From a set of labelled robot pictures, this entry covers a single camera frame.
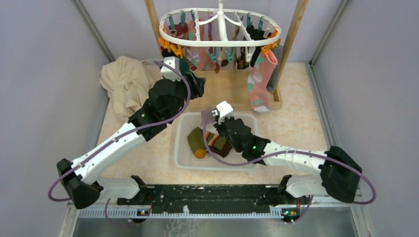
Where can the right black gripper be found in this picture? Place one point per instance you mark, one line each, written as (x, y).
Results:
(219, 126)

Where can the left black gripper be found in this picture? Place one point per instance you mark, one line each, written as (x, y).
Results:
(196, 88)

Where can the brown sock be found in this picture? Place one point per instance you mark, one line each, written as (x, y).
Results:
(222, 151)

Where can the wooden hanger rack frame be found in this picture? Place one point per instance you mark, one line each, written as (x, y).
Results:
(231, 86)

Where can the grey sock with red stripes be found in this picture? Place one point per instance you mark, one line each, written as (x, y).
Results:
(208, 116)

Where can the green striped sock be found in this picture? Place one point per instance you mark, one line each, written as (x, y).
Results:
(199, 142)

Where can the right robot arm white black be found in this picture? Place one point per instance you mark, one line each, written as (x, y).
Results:
(332, 172)

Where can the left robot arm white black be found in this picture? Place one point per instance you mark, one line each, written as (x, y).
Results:
(82, 177)

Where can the white oval clip hanger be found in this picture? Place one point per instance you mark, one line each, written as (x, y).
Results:
(230, 25)

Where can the dark teal sock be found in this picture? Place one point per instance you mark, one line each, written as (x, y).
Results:
(183, 66)

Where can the pink sock with green patches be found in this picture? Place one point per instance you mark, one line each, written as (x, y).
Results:
(258, 80)

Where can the white plastic mesh basket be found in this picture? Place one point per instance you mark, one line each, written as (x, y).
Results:
(183, 155)

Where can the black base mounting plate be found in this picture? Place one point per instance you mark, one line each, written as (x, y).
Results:
(213, 199)

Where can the beige crumpled cloth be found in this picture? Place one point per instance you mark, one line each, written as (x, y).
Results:
(127, 83)

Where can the plain grey sock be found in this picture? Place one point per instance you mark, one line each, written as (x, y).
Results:
(273, 81)

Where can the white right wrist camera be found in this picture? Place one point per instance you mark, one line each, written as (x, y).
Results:
(222, 111)

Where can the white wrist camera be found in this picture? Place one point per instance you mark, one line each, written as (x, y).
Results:
(222, 111)
(171, 68)

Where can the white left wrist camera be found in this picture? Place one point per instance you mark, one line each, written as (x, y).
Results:
(171, 68)

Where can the aluminium rail frame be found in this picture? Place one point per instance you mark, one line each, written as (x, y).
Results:
(322, 216)

